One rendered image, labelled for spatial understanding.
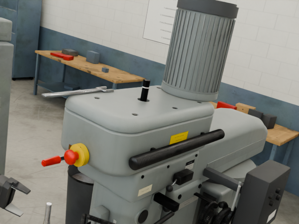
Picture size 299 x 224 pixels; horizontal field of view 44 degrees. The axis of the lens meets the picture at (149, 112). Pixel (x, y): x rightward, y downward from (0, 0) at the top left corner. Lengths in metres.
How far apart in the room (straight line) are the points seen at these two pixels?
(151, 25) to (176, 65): 5.25
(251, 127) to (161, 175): 0.65
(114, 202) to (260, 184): 0.44
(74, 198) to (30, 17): 5.64
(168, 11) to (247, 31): 1.42
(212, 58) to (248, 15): 4.36
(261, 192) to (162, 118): 0.40
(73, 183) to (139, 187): 2.29
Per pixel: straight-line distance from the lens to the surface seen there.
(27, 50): 8.51
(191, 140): 1.09
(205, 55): 1.19
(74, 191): 3.32
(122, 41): 6.87
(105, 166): 0.94
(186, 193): 1.30
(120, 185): 1.05
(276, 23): 5.38
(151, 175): 1.06
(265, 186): 1.18
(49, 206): 1.61
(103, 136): 0.92
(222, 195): 1.47
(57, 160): 1.07
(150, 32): 6.45
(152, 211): 1.21
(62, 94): 1.01
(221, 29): 1.20
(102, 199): 1.18
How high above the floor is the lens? 2.17
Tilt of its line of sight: 17 degrees down
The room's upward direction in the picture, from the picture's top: 11 degrees clockwise
